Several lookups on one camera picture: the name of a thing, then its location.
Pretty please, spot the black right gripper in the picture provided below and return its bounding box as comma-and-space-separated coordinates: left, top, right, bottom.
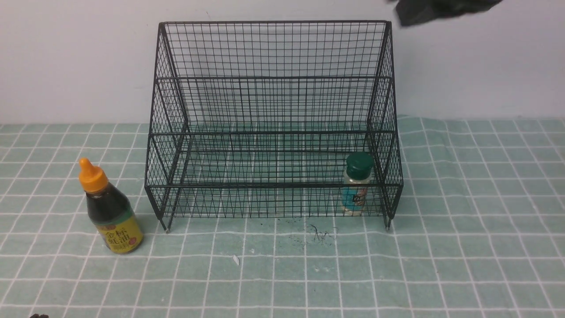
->
394, 0, 501, 27

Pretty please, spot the green cap seasoning bottle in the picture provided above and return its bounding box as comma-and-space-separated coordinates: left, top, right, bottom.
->
340, 152, 374, 216

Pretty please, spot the dark oyster sauce bottle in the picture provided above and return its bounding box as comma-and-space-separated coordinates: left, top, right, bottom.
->
79, 158, 144, 255

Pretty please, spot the green checkered tablecloth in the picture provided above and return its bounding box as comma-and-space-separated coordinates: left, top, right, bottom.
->
0, 117, 565, 318

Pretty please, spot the black wire mesh shelf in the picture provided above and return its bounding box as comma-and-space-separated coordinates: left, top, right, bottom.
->
144, 20, 404, 231

